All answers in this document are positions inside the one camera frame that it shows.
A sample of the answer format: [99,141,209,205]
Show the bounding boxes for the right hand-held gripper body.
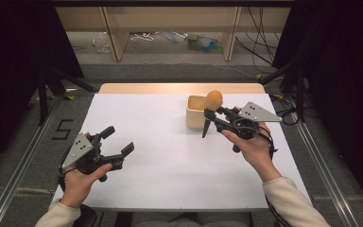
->
[215,101,283,154]

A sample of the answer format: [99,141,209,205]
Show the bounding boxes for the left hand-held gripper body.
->
[61,132,125,183]

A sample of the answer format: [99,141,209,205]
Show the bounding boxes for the beige square cup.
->
[186,95,210,130]

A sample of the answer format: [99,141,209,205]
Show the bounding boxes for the orange egg-shaped object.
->
[201,90,224,139]

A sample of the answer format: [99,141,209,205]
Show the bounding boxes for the person's left hand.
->
[60,164,113,209]

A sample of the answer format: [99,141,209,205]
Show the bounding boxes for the person's right hand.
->
[221,122,282,183]

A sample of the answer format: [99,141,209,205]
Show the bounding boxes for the black metal stand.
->
[258,60,306,122]
[37,65,95,127]

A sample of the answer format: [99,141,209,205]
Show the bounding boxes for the black chair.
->
[75,205,105,227]

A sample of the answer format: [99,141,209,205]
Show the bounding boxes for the colourful plastic bag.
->
[183,32,224,54]

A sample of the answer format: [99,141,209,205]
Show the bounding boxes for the clear plastic bottle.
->
[92,31,112,54]

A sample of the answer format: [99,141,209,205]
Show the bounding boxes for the dark curtain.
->
[0,0,84,178]
[272,0,363,216]

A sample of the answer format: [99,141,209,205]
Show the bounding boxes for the person's legs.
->
[130,211,251,227]

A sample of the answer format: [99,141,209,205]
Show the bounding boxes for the wooden shelf unit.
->
[54,6,292,62]

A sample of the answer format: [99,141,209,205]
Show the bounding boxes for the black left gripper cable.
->
[57,150,77,192]

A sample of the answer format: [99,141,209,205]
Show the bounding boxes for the black floor cables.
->
[270,94,301,126]

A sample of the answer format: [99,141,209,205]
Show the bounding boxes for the white floor cable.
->
[211,64,259,79]

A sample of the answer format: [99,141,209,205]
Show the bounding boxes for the aluminium floor rail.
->
[291,113,360,227]
[0,94,64,227]

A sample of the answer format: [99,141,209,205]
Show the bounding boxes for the hanging black cables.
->
[234,6,285,75]

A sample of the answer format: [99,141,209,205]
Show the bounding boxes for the white cord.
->
[130,31,159,43]

